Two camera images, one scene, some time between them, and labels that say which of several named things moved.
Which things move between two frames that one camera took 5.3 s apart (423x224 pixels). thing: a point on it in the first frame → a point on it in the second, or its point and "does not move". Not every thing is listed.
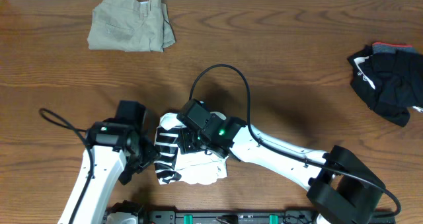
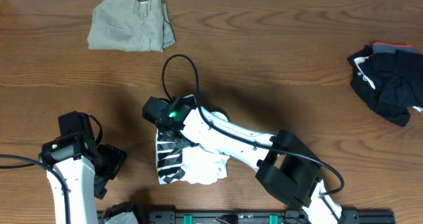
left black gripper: (152, 153) → (117, 156)
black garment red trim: (388, 78) does not move
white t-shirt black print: (200, 167) does not move
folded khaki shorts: (127, 24) does not move
